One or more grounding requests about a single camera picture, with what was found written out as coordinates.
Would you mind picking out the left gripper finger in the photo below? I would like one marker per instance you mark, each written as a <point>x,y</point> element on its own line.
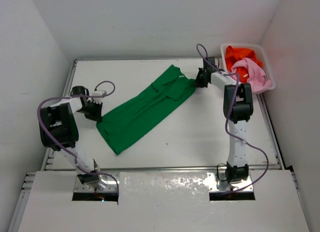
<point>94,117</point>
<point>99,112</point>

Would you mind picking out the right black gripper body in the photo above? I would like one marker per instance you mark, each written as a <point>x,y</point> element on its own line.
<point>205,71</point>

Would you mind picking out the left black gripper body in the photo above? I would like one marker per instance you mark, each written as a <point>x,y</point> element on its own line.
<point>90,109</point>

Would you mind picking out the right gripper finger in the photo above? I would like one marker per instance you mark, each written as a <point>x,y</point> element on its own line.
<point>200,78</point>
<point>202,86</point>

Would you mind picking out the green t shirt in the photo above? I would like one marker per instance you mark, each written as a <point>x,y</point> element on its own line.
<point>129,122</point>

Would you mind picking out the pink t shirt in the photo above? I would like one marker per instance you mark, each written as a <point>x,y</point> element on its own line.
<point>257,76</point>

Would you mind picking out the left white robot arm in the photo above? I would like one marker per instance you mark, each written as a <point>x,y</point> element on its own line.
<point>59,131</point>

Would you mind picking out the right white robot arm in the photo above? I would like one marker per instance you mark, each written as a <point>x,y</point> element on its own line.
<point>237,109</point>

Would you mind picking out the orange t shirt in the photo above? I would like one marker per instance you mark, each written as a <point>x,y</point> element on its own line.
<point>233,55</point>

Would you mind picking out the white plastic basket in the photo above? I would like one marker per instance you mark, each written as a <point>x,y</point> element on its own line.
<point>261,55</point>

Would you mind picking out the white front cover panel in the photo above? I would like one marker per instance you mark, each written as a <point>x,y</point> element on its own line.
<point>162,202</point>

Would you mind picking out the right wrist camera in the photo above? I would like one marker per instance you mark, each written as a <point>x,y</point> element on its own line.
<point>211,63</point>

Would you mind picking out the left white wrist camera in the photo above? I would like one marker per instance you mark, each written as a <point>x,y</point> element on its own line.
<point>99,94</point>

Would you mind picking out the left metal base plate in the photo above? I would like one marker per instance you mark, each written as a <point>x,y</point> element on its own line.
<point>106,183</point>

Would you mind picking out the metal base plate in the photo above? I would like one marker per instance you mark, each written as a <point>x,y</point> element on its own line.
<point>216,184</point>
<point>106,183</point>

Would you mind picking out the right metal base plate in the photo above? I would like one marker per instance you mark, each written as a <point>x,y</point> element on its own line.
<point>216,184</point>

